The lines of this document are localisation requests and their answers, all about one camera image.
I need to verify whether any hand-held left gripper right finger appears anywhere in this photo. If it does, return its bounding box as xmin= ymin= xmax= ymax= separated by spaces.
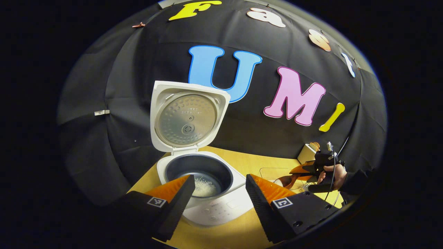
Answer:
xmin=246 ymin=174 xmax=341 ymax=244

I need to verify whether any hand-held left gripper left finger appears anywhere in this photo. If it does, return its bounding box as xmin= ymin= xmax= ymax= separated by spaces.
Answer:
xmin=118 ymin=175 xmax=196 ymax=242

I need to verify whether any brown wooden spoon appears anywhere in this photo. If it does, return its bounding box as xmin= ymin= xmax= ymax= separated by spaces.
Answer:
xmin=275 ymin=172 xmax=307 ymax=189

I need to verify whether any white rice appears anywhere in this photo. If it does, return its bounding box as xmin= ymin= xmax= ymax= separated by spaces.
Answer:
xmin=192 ymin=177 xmax=219 ymax=197

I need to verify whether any white rice cooker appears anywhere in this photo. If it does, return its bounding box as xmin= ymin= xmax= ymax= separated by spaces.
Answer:
xmin=150 ymin=81 xmax=255 ymax=227

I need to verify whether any clear plastic rice box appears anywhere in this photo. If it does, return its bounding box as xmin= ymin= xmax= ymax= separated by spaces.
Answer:
xmin=259 ymin=167 xmax=314 ymax=191

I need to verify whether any white toaster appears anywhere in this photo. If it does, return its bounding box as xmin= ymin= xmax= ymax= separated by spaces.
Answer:
xmin=297 ymin=143 xmax=320 ymax=165

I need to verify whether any black backdrop cloth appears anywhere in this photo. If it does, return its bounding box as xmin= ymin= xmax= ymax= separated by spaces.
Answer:
xmin=57 ymin=0 xmax=387 ymax=208

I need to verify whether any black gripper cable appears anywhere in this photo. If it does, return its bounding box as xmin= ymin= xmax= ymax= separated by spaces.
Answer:
xmin=325 ymin=147 xmax=342 ymax=205

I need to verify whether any grey backdrop cable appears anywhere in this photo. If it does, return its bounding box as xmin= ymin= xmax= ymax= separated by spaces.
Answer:
xmin=337 ymin=137 xmax=349 ymax=156

